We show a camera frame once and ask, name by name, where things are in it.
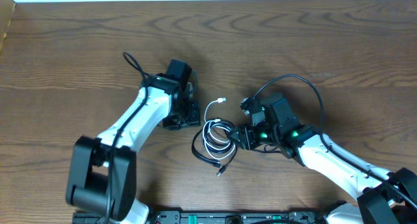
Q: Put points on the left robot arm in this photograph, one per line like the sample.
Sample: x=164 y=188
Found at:
x=102 y=177

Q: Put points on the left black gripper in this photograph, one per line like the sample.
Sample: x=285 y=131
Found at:
x=194 y=120

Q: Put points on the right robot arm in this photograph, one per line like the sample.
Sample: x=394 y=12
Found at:
x=382 y=196

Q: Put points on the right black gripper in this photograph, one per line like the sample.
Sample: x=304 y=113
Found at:
x=246 y=141

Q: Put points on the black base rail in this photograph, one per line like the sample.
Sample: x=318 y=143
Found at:
x=176 y=217

